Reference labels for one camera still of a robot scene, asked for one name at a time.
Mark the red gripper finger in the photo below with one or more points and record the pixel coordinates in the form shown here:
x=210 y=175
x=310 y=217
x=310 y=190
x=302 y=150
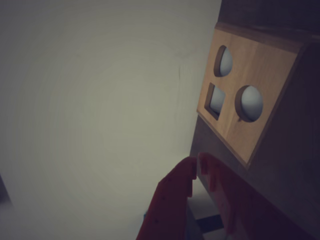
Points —
x=240 y=207
x=170 y=205

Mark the wooden shape sorter box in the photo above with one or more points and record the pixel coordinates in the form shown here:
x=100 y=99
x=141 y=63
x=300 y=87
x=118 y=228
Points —
x=257 y=67

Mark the blue clamp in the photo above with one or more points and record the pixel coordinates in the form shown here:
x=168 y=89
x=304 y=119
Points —
x=210 y=223

